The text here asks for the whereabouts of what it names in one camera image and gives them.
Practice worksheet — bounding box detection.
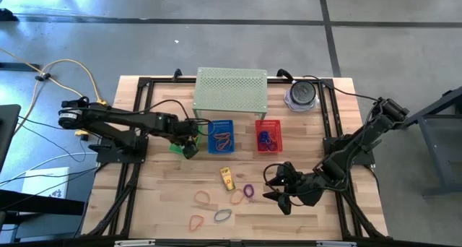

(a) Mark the black desk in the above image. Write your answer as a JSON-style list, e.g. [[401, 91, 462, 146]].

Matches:
[[0, 103, 22, 172]]

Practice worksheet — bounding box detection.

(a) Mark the dark rounded object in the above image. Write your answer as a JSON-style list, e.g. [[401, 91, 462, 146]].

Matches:
[[0, 7, 18, 22]]

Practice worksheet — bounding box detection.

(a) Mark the white floor cable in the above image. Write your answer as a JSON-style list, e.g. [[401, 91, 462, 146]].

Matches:
[[0, 151, 100, 186]]

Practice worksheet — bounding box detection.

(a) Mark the grey metal table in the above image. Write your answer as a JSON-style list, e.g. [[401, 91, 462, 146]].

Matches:
[[397, 84, 462, 199]]

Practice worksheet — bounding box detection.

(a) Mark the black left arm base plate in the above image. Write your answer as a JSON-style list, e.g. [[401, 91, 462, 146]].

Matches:
[[96, 136, 149, 164]]

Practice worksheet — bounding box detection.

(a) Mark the black device cable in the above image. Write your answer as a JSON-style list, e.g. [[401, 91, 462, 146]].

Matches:
[[302, 74, 383, 103]]

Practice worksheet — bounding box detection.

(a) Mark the yellow crayon box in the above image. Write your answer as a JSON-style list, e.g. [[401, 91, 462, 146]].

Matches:
[[219, 166, 236, 192]]

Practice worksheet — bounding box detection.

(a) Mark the red plastic basket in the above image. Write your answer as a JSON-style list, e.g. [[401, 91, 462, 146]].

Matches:
[[254, 119, 284, 155]]

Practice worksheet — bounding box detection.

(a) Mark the silver bracket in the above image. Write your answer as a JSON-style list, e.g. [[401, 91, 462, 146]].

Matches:
[[113, 239, 157, 247], [315, 240, 358, 247]]

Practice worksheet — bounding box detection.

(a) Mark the blue plastic basket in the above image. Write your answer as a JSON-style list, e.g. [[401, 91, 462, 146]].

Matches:
[[207, 119, 235, 155]]

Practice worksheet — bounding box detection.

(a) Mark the black flat floor bar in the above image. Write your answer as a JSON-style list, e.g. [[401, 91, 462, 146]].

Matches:
[[0, 62, 41, 72]]

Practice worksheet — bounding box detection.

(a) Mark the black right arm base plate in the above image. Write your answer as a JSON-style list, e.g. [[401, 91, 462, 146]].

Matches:
[[322, 136, 376, 166]]

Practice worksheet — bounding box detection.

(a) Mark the pale green perforated metal shelf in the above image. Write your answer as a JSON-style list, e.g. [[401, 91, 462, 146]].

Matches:
[[191, 66, 269, 122]]

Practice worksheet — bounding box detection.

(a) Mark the yellow extension cable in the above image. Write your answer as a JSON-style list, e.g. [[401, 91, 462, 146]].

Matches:
[[0, 47, 90, 138], [14, 58, 108, 134]]

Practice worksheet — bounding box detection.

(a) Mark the white cylinder device black top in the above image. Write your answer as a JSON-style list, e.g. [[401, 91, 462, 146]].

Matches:
[[290, 79, 318, 106]]

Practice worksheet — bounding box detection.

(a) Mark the black floor cable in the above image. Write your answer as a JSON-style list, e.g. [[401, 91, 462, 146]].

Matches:
[[16, 111, 113, 165]]

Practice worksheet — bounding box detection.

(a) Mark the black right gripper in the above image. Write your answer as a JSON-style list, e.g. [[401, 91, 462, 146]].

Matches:
[[262, 162, 324, 215]]

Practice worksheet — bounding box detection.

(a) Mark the white cardboard box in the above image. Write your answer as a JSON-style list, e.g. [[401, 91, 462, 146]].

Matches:
[[21, 166, 70, 199]]

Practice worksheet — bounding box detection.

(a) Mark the dark grey table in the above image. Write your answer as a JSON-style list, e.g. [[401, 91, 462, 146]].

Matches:
[[0, 188, 86, 243]]

